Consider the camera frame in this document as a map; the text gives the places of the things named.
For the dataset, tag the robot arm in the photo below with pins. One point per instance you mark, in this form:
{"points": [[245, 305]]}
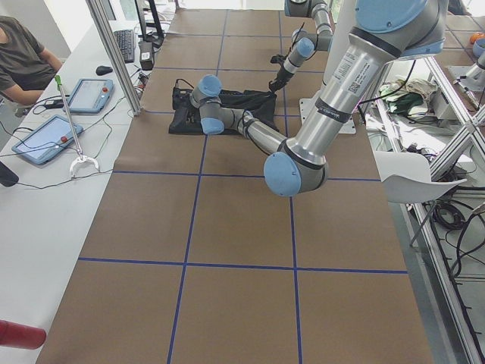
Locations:
{"points": [[379, 32], [304, 44]]}

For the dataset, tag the far blue teach pendant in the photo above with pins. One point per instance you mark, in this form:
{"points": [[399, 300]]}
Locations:
{"points": [[90, 96]]}

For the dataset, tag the black keyboard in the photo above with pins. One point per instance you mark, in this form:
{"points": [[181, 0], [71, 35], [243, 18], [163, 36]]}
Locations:
{"points": [[125, 42]]}

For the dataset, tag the white chair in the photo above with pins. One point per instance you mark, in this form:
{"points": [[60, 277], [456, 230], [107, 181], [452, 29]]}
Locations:
{"points": [[406, 178]]}

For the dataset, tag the aluminium frame post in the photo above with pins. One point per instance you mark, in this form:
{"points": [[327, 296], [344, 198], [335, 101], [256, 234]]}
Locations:
{"points": [[103, 26]]}

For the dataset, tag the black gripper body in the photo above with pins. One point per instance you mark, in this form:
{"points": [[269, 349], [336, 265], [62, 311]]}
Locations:
{"points": [[188, 114], [280, 76]]}

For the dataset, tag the black computer mouse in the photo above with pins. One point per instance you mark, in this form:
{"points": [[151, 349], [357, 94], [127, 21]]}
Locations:
{"points": [[103, 70]]}

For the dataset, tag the pile of clothes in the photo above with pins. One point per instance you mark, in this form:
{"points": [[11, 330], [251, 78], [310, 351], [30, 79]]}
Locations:
{"points": [[410, 100]]}

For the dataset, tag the red cylinder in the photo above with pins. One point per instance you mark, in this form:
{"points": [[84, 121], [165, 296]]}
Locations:
{"points": [[21, 336]]}

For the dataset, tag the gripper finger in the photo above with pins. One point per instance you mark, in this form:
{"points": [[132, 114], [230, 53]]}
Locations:
{"points": [[275, 85]]}

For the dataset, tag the reacher grabber stick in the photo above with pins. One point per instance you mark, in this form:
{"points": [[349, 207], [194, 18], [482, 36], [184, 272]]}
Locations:
{"points": [[81, 159]]}

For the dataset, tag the seated person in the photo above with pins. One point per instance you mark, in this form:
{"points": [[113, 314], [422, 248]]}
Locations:
{"points": [[27, 66]]}

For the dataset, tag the near blue teach pendant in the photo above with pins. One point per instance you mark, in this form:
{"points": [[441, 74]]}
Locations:
{"points": [[46, 141]]}

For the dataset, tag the black power box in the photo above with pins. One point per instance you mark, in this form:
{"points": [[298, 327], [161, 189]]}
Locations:
{"points": [[146, 55]]}

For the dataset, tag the blue teach pendant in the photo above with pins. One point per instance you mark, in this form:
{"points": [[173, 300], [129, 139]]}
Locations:
{"points": [[46, 141], [90, 96]]}

